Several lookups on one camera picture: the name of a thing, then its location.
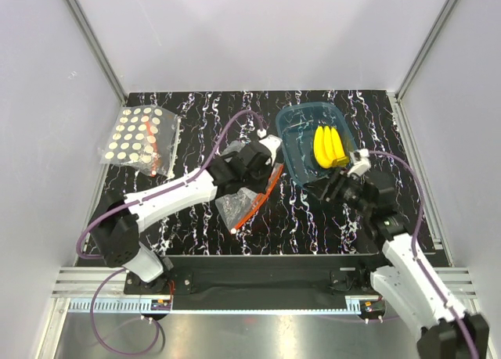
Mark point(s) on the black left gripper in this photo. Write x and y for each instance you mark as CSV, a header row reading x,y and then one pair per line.
x,y
267,169

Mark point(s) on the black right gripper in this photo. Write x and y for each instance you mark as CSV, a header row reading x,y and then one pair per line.
x,y
328,186

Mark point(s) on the clear zip bag orange zipper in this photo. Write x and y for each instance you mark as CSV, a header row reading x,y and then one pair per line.
x,y
237,204

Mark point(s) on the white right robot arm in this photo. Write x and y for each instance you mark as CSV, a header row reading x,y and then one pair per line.
x,y
442,326

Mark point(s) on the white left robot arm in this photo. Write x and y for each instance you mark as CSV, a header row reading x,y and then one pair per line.
x,y
118,220

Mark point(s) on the clear bag with round stickers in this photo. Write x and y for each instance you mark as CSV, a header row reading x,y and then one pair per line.
x,y
145,138

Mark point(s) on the yellow toy banana bunch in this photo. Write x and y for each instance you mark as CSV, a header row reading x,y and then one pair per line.
x,y
328,148

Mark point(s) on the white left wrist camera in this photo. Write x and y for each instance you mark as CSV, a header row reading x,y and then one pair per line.
x,y
271,142

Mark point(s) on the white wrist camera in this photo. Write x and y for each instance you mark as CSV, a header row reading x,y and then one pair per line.
x,y
360,163
271,142

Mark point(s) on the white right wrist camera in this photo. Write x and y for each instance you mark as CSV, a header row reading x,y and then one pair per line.
x,y
360,163

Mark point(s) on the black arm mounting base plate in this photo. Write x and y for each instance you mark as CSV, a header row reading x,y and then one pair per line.
x,y
346,272

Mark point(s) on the left aluminium frame post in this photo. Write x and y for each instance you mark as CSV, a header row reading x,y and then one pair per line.
x,y
96,49

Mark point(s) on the aluminium frame post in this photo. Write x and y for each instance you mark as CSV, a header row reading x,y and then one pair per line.
x,y
96,49
425,49

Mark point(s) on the aluminium frame rail front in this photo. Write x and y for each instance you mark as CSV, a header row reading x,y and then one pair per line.
x,y
88,289

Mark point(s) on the right aluminium frame post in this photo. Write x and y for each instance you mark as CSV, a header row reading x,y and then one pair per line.
x,y
425,49

